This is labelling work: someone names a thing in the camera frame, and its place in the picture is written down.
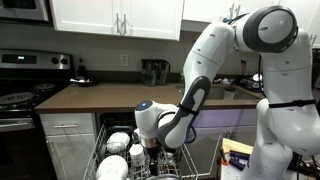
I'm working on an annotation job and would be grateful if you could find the metal robot base table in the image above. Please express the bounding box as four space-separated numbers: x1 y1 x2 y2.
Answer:
220 153 254 180

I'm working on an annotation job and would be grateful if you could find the black stainless stove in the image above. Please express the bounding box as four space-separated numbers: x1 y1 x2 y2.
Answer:
0 49 76 180

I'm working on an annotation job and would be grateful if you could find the black and orange clamp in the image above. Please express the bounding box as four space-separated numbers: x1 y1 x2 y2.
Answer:
219 146 230 167

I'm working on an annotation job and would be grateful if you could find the white sink base cabinet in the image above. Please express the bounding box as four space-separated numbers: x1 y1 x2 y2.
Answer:
186 108 260 148

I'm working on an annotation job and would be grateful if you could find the black base cable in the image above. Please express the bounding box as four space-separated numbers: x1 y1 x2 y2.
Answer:
289 153 320 180

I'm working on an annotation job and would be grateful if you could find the white wall outlet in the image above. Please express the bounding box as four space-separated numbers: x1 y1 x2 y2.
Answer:
119 53 129 67

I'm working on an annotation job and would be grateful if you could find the white cup in sink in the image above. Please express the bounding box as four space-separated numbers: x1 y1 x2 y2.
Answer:
223 88 236 100

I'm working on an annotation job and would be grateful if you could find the white lower cabinet door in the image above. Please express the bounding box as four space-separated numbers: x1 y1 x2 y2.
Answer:
44 133 98 180

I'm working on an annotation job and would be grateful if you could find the silver drawer handle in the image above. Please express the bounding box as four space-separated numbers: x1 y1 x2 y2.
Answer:
53 123 79 129

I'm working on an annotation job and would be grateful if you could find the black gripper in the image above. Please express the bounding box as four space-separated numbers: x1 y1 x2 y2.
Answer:
143 146 164 177

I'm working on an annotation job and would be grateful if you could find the large white bowl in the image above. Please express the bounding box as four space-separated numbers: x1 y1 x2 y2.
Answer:
95 154 129 180

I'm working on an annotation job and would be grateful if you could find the wire dishwasher rack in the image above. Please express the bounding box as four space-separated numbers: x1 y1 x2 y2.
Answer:
82 123 199 180

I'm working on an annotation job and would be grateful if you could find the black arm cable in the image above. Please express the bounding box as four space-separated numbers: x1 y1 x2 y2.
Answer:
184 13 266 145

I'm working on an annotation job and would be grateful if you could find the kitchen sink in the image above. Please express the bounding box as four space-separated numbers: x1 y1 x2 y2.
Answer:
206 83 265 101

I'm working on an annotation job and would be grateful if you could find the white drawer front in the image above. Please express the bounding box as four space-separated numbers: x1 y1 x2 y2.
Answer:
39 113 98 136

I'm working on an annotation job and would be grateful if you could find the silver cabinet handle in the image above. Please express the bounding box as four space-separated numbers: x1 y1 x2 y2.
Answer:
122 13 129 36
114 13 121 36

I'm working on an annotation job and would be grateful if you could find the stainless microwave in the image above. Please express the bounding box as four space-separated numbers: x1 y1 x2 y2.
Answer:
0 0 51 24

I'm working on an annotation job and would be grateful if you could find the wooden plank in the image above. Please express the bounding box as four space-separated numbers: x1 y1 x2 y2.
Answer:
221 137 254 156

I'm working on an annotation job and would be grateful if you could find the small dark dish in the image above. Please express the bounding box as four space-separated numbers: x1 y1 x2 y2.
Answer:
69 77 95 88

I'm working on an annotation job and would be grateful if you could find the white upper cabinet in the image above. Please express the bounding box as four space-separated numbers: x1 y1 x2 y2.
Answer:
181 0 320 48
49 0 185 42

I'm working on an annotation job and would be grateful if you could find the dark glass bottle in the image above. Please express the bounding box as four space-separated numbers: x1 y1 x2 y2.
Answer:
76 57 88 79

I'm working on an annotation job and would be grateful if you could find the blue black tool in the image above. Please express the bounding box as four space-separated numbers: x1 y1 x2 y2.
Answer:
229 149 250 172

